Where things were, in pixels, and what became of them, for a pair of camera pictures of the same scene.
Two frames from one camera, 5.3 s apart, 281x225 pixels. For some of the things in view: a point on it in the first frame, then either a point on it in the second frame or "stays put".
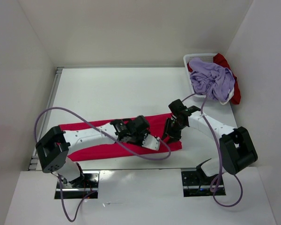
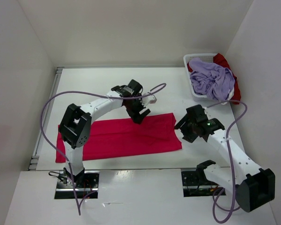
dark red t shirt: [219, 59] stays put
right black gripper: [168, 131] -> [188, 136]
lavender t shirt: [218, 82] stays put
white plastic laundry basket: [187, 57] stays put
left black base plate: [79, 188] stays put
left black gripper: [139, 143] -> [137, 117]
